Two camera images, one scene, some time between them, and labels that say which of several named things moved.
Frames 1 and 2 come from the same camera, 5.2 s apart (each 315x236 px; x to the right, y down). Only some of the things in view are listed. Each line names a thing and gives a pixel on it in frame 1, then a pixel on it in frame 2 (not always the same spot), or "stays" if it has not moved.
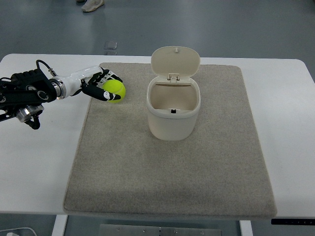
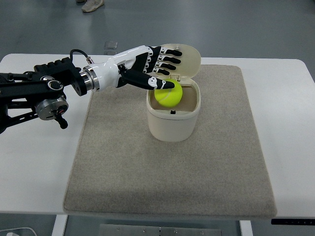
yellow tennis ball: x=115 y=87 to x=169 y=97
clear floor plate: x=110 y=45 stays
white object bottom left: x=18 y=231 stays
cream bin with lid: x=173 y=98 stays
